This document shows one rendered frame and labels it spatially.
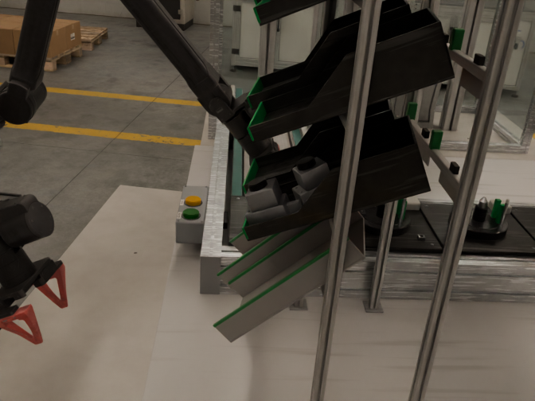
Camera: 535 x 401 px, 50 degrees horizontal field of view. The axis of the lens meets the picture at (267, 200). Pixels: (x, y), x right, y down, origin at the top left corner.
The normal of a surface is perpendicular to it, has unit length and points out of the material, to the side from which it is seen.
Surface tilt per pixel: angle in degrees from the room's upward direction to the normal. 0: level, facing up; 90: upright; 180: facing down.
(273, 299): 90
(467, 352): 0
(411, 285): 90
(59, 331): 0
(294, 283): 90
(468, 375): 0
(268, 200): 91
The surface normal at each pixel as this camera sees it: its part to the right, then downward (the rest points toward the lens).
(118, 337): 0.07, -0.89
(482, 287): 0.04, 0.45
